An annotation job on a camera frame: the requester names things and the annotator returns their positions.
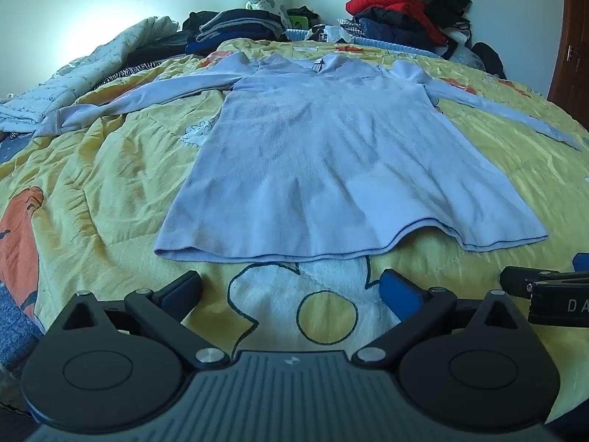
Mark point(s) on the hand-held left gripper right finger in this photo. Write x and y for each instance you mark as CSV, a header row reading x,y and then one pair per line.
x,y
399,292

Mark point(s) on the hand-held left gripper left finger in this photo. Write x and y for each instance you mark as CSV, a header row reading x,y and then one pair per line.
x,y
184,291

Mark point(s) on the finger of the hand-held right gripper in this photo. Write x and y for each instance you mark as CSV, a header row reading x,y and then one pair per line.
x,y
582,261
517,281

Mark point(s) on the light blue knit dress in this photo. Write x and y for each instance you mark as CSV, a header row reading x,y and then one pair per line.
x,y
322,147

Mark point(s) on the stack of dark folded clothes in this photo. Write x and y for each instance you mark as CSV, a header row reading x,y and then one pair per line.
x,y
239,23

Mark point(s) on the yellow printed quilt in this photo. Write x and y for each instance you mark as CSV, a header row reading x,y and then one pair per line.
x,y
115,170

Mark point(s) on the blue denim cloth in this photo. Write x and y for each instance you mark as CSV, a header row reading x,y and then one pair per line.
x,y
18,327

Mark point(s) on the black bag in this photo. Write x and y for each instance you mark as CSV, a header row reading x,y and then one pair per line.
x,y
490,60

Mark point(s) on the black and white striped cloth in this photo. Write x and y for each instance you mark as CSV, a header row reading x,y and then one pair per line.
x,y
124,73

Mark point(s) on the wooden door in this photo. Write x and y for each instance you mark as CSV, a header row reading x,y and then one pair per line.
x,y
573,23

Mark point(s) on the white quilted blanket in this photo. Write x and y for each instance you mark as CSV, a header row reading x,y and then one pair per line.
x,y
92,64

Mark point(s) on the light blue knitted blanket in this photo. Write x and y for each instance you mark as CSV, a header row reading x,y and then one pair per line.
x,y
395,47

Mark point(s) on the navy jacket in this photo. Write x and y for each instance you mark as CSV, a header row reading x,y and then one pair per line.
x,y
395,32

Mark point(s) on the white plastic bag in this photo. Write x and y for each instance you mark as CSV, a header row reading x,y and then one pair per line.
x,y
336,33

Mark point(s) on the plaid cloth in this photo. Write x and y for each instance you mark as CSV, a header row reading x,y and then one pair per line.
x,y
349,26

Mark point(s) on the green plastic chair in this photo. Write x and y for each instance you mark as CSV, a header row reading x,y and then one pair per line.
x,y
299,22

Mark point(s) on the red puffer jacket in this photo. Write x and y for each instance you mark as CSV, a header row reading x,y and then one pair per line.
x,y
395,2

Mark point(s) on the black clothing heap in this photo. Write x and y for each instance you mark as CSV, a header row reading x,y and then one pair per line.
x,y
301,11

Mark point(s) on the floral pillow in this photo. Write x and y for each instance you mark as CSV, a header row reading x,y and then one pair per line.
x,y
269,2

